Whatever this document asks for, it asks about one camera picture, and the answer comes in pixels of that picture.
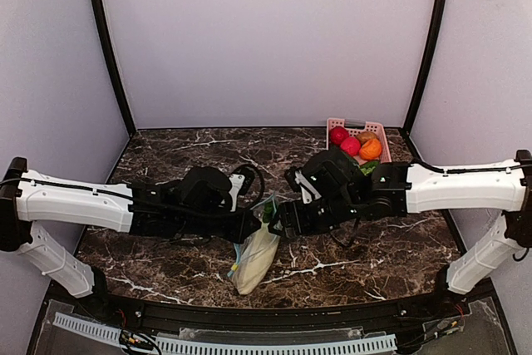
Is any clear zip top bag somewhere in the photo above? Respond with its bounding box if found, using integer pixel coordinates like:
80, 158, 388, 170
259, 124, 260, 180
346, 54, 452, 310
227, 193, 280, 296

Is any grey slotted cable duct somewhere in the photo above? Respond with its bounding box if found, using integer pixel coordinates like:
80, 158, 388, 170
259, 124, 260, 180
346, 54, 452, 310
53, 312, 398, 355

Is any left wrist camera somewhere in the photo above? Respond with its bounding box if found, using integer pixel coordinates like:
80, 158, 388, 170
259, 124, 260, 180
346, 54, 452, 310
229, 164, 265, 212

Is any brown potato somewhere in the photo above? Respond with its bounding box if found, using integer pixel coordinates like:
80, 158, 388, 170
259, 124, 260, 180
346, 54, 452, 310
356, 131, 378, 145

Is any black front frame rail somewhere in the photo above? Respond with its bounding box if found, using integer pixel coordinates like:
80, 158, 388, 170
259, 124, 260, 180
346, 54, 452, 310
76, 271, 470, 333

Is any red apple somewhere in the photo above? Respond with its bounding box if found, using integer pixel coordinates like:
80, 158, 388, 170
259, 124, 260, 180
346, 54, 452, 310
340, 136, 362, 157

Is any green grapes toy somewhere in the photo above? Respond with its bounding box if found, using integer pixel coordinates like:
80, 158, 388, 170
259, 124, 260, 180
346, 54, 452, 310
359, 160, 380, 176

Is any black left frame post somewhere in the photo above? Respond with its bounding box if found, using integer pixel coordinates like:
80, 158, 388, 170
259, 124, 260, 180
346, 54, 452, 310
91, 0, 137, 137

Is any black frame post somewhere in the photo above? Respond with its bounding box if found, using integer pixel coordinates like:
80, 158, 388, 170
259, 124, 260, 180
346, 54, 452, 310
402, 0, 446, 136
91, 0, 137, 137

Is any pink plastic basket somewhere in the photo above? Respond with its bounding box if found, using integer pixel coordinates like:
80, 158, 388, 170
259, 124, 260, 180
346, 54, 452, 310
326, 117, 392, 163

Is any green leafy lettuce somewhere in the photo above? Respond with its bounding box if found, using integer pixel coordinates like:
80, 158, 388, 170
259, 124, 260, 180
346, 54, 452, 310
261, 201, 277, 224

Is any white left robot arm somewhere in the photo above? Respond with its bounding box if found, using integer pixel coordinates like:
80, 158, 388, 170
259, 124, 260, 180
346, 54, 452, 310
1, 157, 263, 302

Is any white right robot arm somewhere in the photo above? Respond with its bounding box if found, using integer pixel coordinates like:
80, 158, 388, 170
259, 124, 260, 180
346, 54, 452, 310
268, 147, 531, 297

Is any black right frame post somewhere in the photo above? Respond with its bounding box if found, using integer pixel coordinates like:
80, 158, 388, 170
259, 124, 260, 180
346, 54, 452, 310
402, 0, 446, 136

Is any orange tangerine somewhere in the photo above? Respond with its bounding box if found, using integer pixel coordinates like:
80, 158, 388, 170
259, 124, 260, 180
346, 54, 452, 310
358, 139, 382, 160

